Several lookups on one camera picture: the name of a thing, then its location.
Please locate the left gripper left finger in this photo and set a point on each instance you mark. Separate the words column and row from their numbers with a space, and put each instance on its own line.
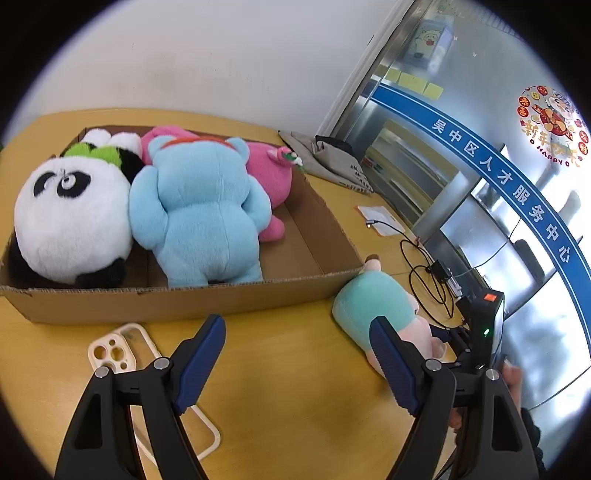
column 99, row 442

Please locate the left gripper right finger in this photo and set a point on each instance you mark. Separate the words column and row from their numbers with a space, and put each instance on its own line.
column 494, row 443

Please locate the pastel pink teal plush toy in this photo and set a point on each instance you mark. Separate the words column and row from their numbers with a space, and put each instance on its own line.
column 374, row 293

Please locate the panda plush toy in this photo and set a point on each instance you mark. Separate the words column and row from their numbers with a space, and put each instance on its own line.
column 71, row 220

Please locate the light blue plush toy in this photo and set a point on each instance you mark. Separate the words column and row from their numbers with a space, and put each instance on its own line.
column 199, row 211

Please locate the pink plush bear toy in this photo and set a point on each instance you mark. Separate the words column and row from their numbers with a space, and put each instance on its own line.
column 271, row 165

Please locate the person right hand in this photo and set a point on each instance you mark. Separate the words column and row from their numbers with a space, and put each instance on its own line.
column 513, row 378

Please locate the black power adapter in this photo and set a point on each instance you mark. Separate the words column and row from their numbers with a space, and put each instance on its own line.
column 441, row 271

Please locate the clear phone case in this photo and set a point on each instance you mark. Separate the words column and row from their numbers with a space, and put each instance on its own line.
column 129, row 348

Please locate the paper sheet with orange edge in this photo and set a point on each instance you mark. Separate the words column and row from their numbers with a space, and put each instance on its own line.
column 389, row 226

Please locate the cardboard box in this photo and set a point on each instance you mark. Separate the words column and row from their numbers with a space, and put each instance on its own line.
column 304, row 253

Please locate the beige cloth bag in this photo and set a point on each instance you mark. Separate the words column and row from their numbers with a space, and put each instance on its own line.
column 322, row 160

